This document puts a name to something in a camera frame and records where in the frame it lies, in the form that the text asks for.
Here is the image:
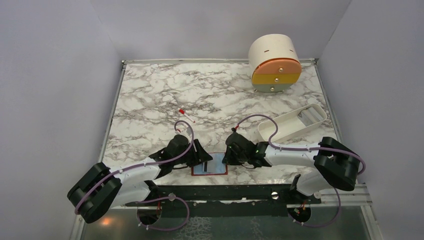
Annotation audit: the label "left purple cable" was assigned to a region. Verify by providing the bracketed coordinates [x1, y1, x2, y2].
[74, 120, 196, 216]

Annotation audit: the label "red card holder wallet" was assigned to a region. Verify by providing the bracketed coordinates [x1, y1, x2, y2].
[191, 152, 228, 176]

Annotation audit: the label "red capped white marker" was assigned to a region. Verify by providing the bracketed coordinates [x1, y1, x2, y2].
[178, 108, 196, 123]

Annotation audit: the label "round pastel drawer organizer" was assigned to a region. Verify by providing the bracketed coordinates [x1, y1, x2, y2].
[248, 34, 302, 93]

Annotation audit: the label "black mounting rail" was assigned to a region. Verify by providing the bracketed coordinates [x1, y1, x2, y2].
[126, 184, 321, 218]

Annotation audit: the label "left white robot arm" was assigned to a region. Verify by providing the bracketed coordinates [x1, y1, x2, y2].
[67, 134, 213, 224]

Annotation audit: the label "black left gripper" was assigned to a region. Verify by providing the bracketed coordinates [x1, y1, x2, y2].
[172, 139, 212, 168]

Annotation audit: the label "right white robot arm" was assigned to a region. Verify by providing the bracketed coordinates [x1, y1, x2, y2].
[222, 132, 364, 204]

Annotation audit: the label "credit cards in tray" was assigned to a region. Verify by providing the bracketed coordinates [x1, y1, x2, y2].
[297, 107, 324, 127]

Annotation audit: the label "white plastic tray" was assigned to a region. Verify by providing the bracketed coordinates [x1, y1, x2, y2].
[271, 103, 328, 144]

